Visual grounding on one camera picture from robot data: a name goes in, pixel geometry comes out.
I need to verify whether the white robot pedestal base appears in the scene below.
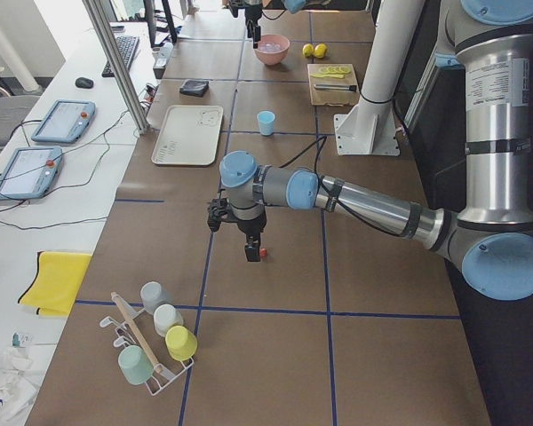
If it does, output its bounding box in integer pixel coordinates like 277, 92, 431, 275
334, 0, 425, 156

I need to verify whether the white cup on rack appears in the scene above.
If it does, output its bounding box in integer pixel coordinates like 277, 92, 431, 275
153, 304, 184, 337

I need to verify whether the cream bear tray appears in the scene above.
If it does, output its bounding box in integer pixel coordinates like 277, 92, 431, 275
151, 105, 223, 166

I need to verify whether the wooden cutting board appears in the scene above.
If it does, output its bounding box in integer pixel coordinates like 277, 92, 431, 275
307, 64, 360, 106

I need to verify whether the pink bowl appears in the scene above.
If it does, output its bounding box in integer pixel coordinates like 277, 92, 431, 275
253, 35, 290, 66

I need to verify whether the yellow lemon far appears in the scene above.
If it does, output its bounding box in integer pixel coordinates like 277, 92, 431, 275
302, 43, 314, 58

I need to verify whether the black computer mouse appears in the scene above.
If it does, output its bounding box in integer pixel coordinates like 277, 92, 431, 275
75, 77, 94, 89

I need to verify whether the aluminium frame post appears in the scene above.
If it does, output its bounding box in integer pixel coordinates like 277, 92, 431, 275
83, 0, 150, 135

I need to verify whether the steel knife sharpener rod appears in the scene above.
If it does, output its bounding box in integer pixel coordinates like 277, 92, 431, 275
314, 83, 357, 92

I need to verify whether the yellow cloth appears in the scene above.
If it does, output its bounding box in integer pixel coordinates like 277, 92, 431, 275
18, 251, 91, 317

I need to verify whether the pile of ice cubes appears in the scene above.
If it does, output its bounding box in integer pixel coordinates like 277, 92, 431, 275
258, 39, 284, 54

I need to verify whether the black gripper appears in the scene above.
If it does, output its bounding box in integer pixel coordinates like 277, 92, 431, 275
244, 6, 262, 48
237, 214, 267, 262

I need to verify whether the yellow plastic knife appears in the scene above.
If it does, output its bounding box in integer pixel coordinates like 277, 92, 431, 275
309, 73, 346, 80

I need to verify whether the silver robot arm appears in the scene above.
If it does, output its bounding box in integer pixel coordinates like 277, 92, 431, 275
223, 0, 330, 48
208, 1, 533, 301

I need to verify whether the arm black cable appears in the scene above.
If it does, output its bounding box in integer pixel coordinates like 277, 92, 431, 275
278, 135, 330, 172

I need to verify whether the yellow lemon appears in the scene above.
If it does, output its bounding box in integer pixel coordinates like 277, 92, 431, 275
313, 43, 328, 59
302, 43, 314, 58

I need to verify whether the upper teach pendant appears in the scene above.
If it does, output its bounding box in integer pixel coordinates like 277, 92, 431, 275
31, 99, 96, 144

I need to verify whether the yellow lemon near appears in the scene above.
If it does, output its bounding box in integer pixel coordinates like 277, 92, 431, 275
313, 43, 328, 59

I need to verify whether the grey folded cloth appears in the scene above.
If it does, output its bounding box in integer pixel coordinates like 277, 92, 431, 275
179, 79, 210, 98

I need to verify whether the lower teach pendant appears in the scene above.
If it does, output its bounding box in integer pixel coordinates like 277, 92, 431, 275
0, 146, 63, 201

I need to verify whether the green cup on rack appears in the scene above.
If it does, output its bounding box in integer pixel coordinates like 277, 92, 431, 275
118, 345, 154, 385

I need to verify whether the white cup rack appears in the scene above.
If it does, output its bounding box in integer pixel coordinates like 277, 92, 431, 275
99, 292, 195, 397

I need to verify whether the teach pendant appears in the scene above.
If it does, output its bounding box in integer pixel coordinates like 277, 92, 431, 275
0, 146, 63, 201
31, 99, 96, 144

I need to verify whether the yellow cup on rack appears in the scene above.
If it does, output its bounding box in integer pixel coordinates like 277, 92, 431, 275
165, 325, 198, 361

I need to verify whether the light blue cup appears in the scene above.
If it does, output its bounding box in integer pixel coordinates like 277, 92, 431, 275
257, 110, 276, 137

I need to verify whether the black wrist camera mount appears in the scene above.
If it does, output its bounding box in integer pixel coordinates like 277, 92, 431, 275
207, 198, 236, 233

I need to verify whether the grey cup on rack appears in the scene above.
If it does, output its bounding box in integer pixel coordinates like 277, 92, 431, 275
140, 281, 172, 315

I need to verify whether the black keyboard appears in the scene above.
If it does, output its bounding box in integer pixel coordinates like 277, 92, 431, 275
101, 35, 139, 77

